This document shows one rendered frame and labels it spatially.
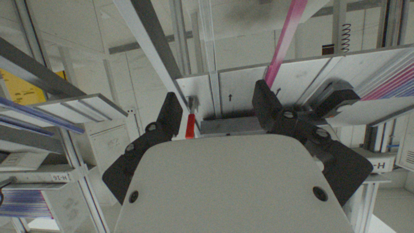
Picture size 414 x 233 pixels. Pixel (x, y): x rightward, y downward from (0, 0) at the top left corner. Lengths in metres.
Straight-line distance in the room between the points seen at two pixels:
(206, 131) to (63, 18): 1.10
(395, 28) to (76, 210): 1.73
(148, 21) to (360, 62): 0.37
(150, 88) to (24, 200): 1.67
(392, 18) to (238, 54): 1.51
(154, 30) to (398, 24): 0.75
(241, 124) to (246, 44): 1.82
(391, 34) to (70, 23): 1.52
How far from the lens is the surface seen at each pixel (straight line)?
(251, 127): 0.34
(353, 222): 0.82
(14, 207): 1.44
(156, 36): 0.22
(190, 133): 0.22
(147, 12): 0.22
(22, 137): 0.93
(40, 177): 1.17
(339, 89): 0.37
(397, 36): 0.77
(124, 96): 2.56
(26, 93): 3.23
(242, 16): 0.81
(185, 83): 0.25
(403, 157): 1.72
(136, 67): 2.42
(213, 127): 0.33
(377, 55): 0.37
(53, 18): 1.17
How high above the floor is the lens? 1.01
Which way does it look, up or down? 10 degrees up
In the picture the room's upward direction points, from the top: 173 degrees clockwise
